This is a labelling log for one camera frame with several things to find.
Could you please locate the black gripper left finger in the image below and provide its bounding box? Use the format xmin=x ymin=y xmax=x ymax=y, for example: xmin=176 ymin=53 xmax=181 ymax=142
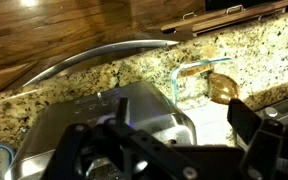
xmin=43 ymin=97 xmax=202 ymax=180

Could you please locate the black panini grill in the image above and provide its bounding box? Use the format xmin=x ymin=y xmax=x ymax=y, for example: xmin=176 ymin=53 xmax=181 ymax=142
xmin=254 ymin=94 xmax=288 ymax=132

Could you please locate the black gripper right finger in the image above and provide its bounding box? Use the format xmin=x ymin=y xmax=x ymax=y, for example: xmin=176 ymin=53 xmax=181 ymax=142
xmin=227 ymin=98 xmax=288 ymax=180

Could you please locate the stainless steel two-slot toaster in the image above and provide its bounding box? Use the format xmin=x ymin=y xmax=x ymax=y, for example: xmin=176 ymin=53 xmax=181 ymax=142
xmin=3 ymin=81 xmax=198 ymax=180

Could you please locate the square clear glass dish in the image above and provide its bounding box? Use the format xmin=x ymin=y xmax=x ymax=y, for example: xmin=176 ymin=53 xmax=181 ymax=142
xmin=168 ymin=56 xmax=235 ymax=108

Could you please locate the curved steel dishwasher handle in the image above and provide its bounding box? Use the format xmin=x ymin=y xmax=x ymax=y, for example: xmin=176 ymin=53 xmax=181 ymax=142
xmin=22 ymin=39 xmax=181 ymax=88

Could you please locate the wide toasted bread slice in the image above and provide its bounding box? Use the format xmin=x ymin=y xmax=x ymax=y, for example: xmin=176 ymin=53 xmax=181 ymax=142
xmin=208 ymin=72 xmax=241 ymax=105

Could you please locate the wooden lower drawer cabinet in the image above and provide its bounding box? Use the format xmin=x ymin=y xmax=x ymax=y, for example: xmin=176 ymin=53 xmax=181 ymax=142
xmin=159 ymin=0 xmax=288 ymax=38

